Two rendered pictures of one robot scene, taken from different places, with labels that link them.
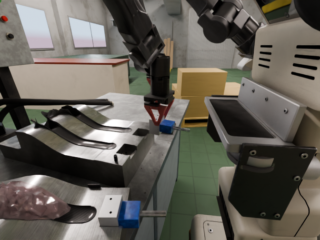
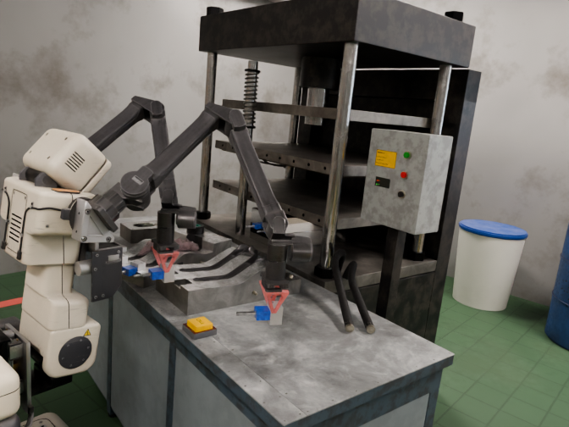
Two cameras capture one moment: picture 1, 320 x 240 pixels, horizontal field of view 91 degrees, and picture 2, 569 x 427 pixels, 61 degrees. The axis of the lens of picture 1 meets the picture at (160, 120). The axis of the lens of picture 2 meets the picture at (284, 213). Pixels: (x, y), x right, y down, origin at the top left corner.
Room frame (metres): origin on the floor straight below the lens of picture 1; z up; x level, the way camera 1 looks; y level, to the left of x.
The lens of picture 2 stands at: (1.66, -1.07, 1.51)
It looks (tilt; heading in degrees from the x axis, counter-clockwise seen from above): 12 degrees down; 124
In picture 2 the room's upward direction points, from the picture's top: 6 degrees clockwise
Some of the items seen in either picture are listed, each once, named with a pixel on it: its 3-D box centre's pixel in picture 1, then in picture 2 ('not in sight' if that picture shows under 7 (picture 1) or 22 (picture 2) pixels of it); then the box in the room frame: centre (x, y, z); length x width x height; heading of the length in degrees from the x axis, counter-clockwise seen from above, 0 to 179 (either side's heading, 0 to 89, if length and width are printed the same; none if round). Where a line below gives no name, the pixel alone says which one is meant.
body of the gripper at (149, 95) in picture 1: (160, 87); (165, 236); (0.47, 0.00, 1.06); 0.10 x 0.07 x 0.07; 157
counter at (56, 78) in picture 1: (65, 82); not in sight; (3.36, 2.01, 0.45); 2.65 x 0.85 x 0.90; 84
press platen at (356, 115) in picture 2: not in sight; (323, 113); (0.23, 1.37, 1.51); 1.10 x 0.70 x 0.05; 163
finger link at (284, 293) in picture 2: not in sight; (273, 296); (0.93, 0.01, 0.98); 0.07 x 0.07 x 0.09; 50
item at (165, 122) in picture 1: (170, 126); (153, 274); (0.46, -0.03, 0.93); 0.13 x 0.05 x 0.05; 67
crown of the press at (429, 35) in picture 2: not in sight; (321, 69); (0.21, 1.32, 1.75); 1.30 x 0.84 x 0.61; 163
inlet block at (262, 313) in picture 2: not in sight; (258, 313); (0.89, -0.01, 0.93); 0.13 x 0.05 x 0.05; 50
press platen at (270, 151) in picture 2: not in sight; (317, 156); (0.22, 1.36, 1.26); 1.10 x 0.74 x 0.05; 163
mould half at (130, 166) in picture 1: (81, 134); (230, 274); (0.52, 0.30, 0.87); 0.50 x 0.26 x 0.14; 73
